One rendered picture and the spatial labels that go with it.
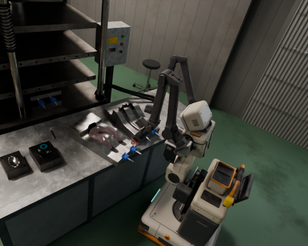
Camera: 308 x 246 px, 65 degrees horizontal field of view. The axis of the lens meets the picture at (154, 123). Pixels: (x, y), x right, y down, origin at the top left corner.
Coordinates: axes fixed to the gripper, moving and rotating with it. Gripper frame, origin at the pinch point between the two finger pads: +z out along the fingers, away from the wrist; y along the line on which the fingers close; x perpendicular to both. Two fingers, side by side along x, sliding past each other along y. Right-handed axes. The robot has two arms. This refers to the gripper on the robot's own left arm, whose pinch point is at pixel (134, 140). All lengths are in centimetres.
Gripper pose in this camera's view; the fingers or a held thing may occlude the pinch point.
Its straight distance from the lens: 182.1
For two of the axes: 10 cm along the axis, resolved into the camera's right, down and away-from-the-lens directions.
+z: -5.6, 5.0, 6.6
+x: 6.8, 7.3, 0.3
